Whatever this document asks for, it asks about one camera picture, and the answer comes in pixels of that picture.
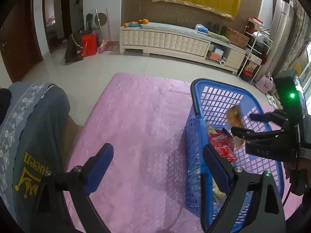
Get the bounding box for red snack packet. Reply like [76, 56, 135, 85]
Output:
[207, 125, 237, 163]

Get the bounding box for pink quilted cloth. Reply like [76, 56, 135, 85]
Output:
[62, 72, 304, 233]

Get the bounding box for black bag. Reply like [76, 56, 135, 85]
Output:
[65, 30, 92, 64]

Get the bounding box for white air conditioner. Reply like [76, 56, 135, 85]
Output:
[254, 0, 294, 81]

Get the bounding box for dark brown door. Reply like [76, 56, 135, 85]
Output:
[1, 0, 43, 82]

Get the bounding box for red shopping bag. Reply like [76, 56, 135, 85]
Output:
[81, 32, 98, 57]

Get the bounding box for person's right hand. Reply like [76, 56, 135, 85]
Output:
[284, 158, 310, 196]

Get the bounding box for blue tissue pack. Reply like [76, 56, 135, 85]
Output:
[195, 24, 209, 34]

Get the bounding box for yellow orange snack bag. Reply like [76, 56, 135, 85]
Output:
[226, 105, 245, 150]

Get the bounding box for cardboard box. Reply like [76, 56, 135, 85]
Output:
[221, 26, 249, 50]

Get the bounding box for pink tote bag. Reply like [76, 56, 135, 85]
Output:
[255, 73, 275, 94]

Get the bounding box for cream TV cabinet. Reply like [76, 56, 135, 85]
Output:
[119, 23, 246, 73]

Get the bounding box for blue plastic basket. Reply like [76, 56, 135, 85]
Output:
[184, 79, 286, 232]

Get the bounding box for white metal shelf rack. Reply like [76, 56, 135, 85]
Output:
[238, 17, 273, 84]

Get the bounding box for oranges on cabinet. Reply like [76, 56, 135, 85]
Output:
[123, 18, 149, 28]

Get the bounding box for white slippers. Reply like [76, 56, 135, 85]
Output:
[266, 94, 283, 110]

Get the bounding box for grey patterned sofa cover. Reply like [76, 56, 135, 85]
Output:
[1, 82, 70, 232]

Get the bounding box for green folded cushion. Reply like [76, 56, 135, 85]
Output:
[207, 31, 230, 44]

